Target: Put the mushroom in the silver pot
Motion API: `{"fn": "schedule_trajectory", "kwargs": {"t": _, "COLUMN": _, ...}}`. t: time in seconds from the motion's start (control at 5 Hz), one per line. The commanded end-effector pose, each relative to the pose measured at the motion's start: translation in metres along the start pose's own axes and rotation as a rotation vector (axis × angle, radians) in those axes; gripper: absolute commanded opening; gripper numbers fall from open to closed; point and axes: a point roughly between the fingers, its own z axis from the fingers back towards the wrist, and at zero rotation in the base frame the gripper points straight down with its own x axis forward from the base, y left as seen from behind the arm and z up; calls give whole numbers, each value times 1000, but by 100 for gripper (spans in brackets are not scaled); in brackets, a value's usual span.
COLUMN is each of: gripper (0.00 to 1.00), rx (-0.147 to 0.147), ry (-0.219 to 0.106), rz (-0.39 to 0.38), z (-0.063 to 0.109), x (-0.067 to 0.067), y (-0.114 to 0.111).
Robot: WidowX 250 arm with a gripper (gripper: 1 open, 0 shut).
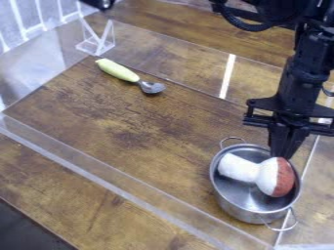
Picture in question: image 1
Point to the silver pot with handles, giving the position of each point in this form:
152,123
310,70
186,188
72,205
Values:
240,199

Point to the red white toy mushroom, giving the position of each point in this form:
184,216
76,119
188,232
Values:
272,175

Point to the yellow handled metal spoon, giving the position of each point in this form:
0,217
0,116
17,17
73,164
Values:
124,74

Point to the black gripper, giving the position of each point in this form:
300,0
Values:
292,107

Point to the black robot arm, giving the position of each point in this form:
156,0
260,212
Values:
311,16

